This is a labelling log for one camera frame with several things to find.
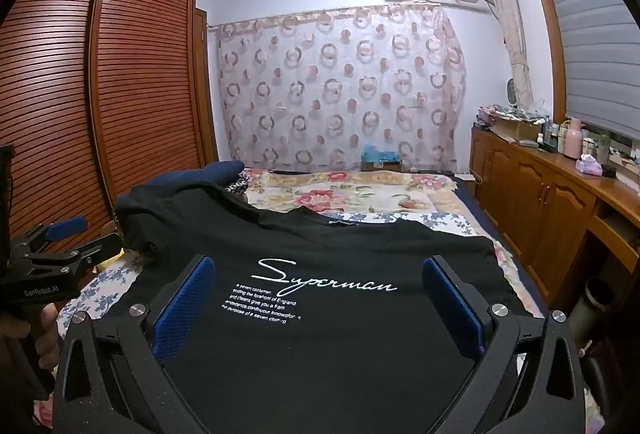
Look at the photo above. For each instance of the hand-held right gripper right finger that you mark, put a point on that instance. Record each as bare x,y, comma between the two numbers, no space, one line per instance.
450,309

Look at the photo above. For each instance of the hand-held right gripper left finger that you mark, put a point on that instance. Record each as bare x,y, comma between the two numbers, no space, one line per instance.
185,309

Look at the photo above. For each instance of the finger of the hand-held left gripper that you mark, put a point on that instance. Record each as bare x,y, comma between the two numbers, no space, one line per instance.
102,246
65,226

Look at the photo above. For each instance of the black printed t-shirt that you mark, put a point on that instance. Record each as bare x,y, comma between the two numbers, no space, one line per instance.
325,339

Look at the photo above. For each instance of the person's left hand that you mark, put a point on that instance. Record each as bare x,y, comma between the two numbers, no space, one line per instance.
47,329

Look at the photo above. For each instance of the blue floral bedsheet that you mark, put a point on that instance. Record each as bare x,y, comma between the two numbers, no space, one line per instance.
100,294

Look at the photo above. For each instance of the black dotted cloth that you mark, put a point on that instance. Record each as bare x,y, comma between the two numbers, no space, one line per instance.
237,186

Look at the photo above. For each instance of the navy cloth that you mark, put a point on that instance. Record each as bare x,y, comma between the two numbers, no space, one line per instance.
220,172

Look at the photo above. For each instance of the wooden sideboard cabinet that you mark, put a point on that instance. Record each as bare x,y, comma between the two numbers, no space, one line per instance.
530,194

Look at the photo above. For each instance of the dark trash bin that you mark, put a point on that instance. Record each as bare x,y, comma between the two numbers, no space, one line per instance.
590,314

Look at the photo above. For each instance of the pink floral blanket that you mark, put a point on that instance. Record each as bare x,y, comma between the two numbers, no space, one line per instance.
350,196

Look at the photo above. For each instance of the wooden louvred wardrobe door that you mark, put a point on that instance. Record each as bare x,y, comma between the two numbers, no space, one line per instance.
140,89

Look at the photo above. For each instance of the blue topped box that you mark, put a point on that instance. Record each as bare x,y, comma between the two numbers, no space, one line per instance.
380,157

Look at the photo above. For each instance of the cardboard box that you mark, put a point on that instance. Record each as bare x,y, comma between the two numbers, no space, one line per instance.
515,129

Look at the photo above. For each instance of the purple tissue pack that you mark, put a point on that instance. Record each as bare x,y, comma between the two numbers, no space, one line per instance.
589,166

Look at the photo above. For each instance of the pink bottle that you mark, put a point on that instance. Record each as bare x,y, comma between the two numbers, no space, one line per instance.
573,139

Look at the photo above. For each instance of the small white fan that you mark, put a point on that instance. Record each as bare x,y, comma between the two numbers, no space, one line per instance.
512,92

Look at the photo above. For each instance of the circle patterned curtain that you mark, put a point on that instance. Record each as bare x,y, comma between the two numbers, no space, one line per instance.
325,89

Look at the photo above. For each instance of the beige window curtain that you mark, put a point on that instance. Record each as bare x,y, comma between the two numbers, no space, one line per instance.
510,24

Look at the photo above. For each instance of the grey window blind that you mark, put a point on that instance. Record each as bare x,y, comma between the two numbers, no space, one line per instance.
590,39

